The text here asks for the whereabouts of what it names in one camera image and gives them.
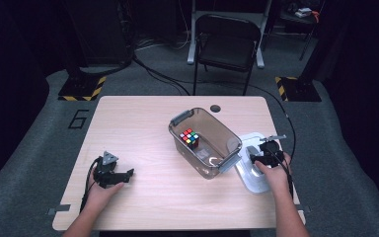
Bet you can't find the clear grey storage box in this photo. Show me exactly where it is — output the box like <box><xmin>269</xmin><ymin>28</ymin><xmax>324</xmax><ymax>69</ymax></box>
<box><xmin>168</xmin><ymin>107</ymin><xmax>244</xmax><ymax>181</ymax></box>

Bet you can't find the person's right hand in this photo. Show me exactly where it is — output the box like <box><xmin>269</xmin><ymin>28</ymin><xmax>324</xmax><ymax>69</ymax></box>
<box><xmin>254</xmin><ymin>151</ymin><xmax>293</xmax><ymax>198</ymax></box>

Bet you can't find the black stand base striped tape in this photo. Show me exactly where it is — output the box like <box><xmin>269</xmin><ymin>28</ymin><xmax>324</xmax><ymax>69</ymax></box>
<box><xmin>57</xmin><ymin>58</ymin><xmax>108</xmax><ymax>102</ymax></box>
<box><xmin>274</xmin><ymin>76</ymin><xmax>323</xmax><ymax>103</ymax></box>

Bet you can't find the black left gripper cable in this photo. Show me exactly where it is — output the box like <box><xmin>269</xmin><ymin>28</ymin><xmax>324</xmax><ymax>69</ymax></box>
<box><xmin>79</xmin><ymin>156</ymin><xmax>102</xmax><ymax>212</ymax></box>

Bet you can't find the colourful puzzle cube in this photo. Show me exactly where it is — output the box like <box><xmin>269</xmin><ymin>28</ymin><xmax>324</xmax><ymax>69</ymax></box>
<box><xmin>179</xmin><ymin>127</ymin><xmax>200</xmax><ymax>150</ymax></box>

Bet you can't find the small white device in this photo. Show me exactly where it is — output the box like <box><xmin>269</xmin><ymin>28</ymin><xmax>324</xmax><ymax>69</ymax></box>
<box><xmin>294</xmin><ymin>7</ymin><xmax>314</xmax><ymax>19</ymax></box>

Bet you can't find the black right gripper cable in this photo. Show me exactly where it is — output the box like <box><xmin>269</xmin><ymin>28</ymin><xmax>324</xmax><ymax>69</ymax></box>
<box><xmin>265</xmin><ymin>147</ymin><xmax>294</xmax><ymax>200</ymax></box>

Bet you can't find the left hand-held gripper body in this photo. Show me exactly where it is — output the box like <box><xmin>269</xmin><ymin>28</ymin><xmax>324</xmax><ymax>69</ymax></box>
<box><xmin>92</xmin><ymin>150</ymin><xmax>123</xmax><ymax>190</ymax></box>

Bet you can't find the person's left hand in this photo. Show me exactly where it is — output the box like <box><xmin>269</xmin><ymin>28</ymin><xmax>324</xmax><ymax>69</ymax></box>
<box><xmin>85</xmin><ymin>166</ymin><xmax>125</xmax><ymax>212</ymax></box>

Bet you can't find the white metal desk frame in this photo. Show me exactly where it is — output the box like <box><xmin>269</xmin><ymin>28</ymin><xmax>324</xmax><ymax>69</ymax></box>
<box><xmin>187</xmin><ymin>0</ymin><xmax>273</xmax><ymax>69</ymax></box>

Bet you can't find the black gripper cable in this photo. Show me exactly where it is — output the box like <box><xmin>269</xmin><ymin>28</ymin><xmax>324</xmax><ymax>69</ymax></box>
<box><xmin>79</xmin><ymin>156</ymin><xmax>102</xmax><ymax>212</ymax></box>
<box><xmin>265</xmin><ymin>147</ymin><xmax>294</xmax><ymax>200</ymax></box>

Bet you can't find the black folding chair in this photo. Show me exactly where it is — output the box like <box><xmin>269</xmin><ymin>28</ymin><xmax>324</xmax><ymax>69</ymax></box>
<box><xmin>192</xmin><ymin>13</ymin><xmax>263</xmax><ymax>97</ymax></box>

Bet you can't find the long black floor cable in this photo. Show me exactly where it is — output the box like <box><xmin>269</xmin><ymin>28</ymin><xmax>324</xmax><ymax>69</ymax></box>
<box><xmin>193</xmin><ymin>78</ymin><xmax>298</xmax><ymax>159</ymax></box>

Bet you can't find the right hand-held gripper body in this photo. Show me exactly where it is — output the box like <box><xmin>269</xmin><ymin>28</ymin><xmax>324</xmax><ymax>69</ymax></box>
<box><xmin>258</xmin><ymin>133</ymin><xmax>287</xmax><ymax>169</ymax></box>

